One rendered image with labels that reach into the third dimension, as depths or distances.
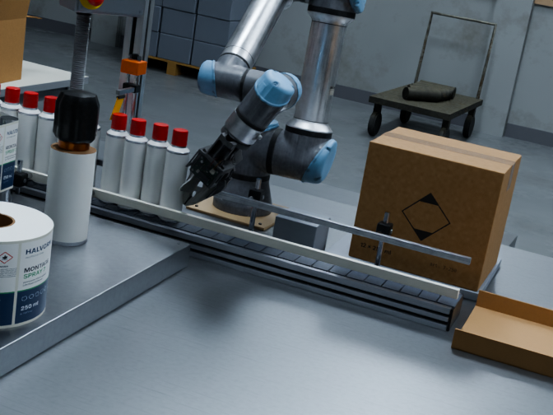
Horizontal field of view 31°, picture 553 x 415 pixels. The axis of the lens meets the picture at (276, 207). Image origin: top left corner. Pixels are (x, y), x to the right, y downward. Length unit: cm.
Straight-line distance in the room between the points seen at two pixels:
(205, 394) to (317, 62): 105
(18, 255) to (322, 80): 105
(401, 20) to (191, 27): 189
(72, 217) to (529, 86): 728
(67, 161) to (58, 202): 8
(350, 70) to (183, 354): 779
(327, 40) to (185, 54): 677
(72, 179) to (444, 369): 78
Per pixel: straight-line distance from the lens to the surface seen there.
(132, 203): 220
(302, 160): 239
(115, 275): 186
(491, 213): 215
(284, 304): 197
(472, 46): 905
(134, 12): 231
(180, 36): 915
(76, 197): 195
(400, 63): 922
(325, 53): 239
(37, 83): 402
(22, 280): 160
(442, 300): 202
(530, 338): 207
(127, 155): 220
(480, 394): 178
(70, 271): 186
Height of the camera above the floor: 156
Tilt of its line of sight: 16 degrees down
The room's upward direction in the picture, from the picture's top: 9 degrees clockwise
